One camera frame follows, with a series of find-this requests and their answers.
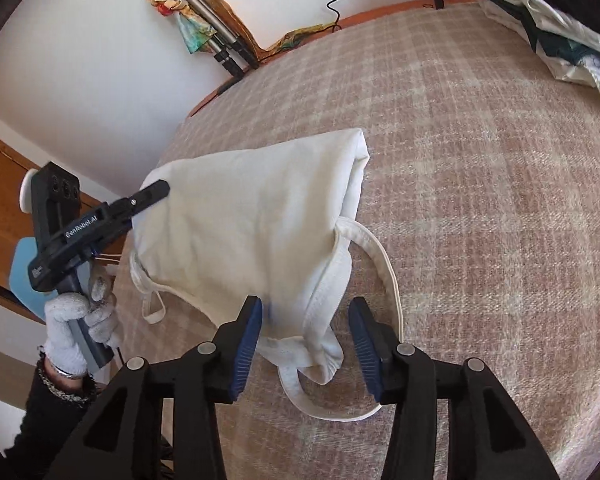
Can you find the white camisole top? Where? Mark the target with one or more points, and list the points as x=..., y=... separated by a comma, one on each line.
x=250, y=210

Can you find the blue plastic object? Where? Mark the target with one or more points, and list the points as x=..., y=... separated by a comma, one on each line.
x=22, y=270

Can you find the person's left hand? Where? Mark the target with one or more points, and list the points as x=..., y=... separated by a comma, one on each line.
x=62, y=320

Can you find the colourful orange scarf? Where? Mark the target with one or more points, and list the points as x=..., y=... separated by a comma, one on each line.
x=192, y=35

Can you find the person's left forearm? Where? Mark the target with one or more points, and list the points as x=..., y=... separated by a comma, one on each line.
x=40, y=415

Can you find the folded silver tripod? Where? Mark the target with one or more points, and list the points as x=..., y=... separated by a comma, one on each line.
x=205, y=10

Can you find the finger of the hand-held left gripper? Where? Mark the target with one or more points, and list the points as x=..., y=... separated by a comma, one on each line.
x=152, y=193

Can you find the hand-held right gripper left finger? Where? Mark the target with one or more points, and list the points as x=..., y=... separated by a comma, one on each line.
x=247, y=345

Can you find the stack of folded clothes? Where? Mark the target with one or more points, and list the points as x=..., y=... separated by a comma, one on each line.
x=540, y=10

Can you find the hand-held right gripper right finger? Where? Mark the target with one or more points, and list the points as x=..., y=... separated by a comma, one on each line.
x=365, y=350

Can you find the wooden wardrobe door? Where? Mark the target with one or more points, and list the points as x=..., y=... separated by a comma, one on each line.
x=0, y=200

